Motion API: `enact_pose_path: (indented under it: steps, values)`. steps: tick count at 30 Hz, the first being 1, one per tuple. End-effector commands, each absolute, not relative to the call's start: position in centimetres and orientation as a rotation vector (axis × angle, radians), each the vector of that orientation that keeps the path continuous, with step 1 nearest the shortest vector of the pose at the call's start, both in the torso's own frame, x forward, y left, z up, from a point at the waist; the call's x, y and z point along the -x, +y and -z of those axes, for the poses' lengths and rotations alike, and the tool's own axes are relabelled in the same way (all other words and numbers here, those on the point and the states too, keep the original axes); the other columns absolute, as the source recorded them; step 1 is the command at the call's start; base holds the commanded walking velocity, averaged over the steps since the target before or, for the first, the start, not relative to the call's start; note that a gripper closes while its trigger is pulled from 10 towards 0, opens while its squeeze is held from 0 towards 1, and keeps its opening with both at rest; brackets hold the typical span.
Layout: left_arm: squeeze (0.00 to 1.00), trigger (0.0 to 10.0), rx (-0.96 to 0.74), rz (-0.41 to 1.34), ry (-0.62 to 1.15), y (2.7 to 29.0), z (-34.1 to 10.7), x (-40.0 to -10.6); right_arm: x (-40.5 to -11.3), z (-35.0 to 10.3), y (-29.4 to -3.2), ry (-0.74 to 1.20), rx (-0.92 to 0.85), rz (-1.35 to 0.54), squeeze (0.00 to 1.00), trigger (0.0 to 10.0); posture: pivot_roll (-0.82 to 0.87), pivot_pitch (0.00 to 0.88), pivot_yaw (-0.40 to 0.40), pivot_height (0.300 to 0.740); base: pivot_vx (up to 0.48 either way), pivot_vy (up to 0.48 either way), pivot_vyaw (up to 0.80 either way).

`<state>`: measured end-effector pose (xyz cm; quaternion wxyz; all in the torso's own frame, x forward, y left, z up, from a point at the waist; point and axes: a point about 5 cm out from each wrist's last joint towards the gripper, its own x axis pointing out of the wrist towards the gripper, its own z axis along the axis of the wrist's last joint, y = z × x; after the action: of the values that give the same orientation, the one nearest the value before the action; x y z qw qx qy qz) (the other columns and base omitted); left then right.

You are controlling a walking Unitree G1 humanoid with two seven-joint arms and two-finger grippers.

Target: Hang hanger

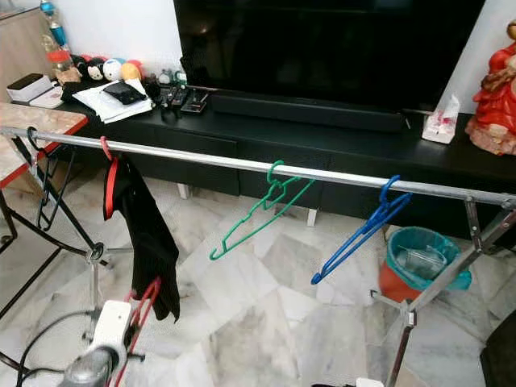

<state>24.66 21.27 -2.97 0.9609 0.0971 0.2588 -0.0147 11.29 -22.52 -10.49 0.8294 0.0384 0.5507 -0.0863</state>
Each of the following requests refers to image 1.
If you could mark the salmon pink plastic hanger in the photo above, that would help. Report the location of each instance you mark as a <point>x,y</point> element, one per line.
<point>139,334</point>

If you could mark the red plastic clothes hanger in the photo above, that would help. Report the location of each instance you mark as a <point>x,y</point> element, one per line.
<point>110,189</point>

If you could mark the green plastic clothes hanger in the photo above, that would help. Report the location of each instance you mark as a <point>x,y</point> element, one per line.
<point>258,220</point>

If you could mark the blue plastic clothes hanger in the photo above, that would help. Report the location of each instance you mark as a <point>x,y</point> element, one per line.
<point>363,238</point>

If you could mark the white box black lid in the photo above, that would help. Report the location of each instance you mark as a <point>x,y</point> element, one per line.
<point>28,90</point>

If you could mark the white paper sheets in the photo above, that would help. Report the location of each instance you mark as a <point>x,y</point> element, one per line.
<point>94,107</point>

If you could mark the red lid glass jar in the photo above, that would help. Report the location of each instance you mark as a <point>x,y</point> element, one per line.
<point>59,61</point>

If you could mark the red black round toy figure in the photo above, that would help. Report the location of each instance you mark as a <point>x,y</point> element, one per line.
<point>79,66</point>

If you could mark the light wooden sideboard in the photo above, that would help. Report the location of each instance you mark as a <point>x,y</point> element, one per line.
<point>20,44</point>

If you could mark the black polo shirt red collar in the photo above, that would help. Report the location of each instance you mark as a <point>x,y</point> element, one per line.
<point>149,234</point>

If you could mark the black pouch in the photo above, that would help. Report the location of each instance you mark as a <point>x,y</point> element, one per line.
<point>125,93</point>

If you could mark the white round toy figure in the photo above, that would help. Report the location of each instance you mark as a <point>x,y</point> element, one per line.
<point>113,70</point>

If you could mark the blue gold ornament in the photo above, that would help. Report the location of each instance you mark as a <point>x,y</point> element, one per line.
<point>54,24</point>

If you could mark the orange round toy figure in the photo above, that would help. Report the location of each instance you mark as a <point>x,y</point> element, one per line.
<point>132,70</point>

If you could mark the silver metal clothes rack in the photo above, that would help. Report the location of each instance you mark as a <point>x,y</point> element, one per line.
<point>210,159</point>

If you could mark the black television console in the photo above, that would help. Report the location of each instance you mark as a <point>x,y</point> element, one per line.
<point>290,143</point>

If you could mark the black soundbar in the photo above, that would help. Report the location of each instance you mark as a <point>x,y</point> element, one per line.
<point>306,110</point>

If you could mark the black flat screen television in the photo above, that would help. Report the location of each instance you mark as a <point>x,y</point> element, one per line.
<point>330,48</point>

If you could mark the orange bin with teal liner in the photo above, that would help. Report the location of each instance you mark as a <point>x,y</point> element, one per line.
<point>395,286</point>

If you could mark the white tissue pack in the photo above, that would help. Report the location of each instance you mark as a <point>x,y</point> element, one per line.
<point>441,125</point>

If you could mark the red robed figurine statue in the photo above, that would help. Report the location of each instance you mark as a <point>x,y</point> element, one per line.
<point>496,105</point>

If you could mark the dark fabric sofa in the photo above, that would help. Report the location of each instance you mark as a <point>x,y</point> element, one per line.
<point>501,355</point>

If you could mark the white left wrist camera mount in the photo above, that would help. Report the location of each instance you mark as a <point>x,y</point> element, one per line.
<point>109,326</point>

